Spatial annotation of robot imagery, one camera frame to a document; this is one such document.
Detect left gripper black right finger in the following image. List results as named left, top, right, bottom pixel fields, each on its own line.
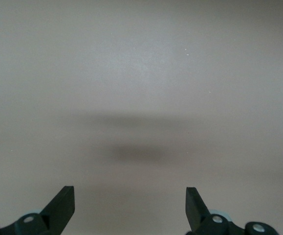
left=185, top=187, right=242, bottom=235

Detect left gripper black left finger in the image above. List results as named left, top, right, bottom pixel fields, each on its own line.
left=9, top=186, right=75, bottom=235

